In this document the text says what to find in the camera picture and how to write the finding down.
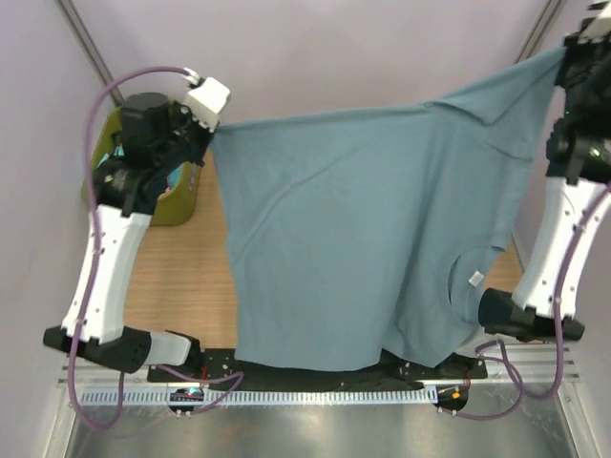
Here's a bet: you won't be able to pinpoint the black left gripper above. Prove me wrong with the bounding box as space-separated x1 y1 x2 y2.
156 98 219 175

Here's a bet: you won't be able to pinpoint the blue-grey t shirt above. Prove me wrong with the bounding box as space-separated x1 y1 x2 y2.
212 49 564 371

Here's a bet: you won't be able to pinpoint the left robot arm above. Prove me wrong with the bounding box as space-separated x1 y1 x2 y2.
43 89 227 382

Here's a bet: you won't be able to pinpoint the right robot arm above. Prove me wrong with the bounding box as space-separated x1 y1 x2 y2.
478 33 610 342

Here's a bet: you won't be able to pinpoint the teal t shirt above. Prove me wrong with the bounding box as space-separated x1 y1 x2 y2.
98 145 124 165

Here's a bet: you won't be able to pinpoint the green plastic bin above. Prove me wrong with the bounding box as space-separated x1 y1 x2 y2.
92 108 200 227

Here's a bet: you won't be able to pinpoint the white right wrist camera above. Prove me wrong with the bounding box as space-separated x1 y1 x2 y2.
579 1 610 43

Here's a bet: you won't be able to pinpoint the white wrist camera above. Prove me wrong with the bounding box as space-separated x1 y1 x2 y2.
182 77 231 132
579 1 610 43

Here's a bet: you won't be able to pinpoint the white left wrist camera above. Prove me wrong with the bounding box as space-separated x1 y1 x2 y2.
182 77 231 132

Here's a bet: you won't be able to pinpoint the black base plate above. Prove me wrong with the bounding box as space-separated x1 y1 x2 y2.
146 344 489 393

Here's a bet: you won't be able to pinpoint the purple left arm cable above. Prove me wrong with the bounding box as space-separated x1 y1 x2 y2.
66 65 247 431

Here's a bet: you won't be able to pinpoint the white slotted cable duct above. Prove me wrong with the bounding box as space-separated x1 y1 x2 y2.
78 386 438 406

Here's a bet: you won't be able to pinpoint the aluminium frame rail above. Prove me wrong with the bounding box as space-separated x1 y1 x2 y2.
56 346 581 388

